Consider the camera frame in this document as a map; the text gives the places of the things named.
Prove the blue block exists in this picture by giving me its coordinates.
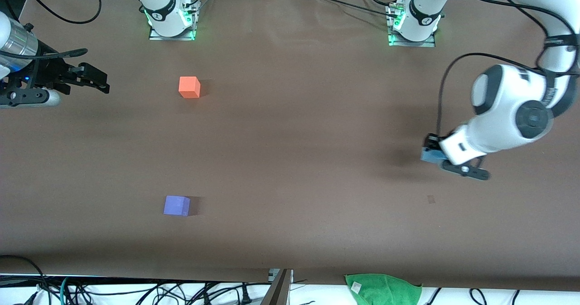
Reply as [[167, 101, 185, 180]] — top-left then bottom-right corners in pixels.
[[420, 147, 447, 165]]

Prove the orange block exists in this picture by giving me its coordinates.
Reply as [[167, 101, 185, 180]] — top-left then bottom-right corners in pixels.
[[179, 76, 201, 99]]

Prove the purple block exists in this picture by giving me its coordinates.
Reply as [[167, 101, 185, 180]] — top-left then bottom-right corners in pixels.
[[164, 195, 191, 217]]

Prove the green cloth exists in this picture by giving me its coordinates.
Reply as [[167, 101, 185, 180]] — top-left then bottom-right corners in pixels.
[[345, 274, 423, 305]]

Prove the brown table cover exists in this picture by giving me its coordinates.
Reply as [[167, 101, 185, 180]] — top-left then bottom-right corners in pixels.
[[0, 0, 580, 292]]

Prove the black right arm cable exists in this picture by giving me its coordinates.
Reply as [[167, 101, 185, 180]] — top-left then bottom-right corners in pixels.
[[0, 0, 102, 61]]

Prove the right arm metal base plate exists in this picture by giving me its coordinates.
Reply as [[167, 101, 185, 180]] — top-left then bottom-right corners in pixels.
[[149, 0, 197, 41]]

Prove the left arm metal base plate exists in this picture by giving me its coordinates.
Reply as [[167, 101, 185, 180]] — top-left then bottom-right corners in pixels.
[[387, 4, 436, 48]]

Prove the black cable across table cover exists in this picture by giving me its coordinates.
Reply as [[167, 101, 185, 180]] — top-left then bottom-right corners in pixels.
[[310, 0, 399, 18]]

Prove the black looped floor cable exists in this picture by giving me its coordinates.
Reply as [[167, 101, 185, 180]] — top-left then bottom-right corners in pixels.
[[0, 255, 51, 305]]

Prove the aluminium profile post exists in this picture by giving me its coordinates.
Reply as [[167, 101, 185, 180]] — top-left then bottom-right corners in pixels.
[[260, 269, 293, 305]]

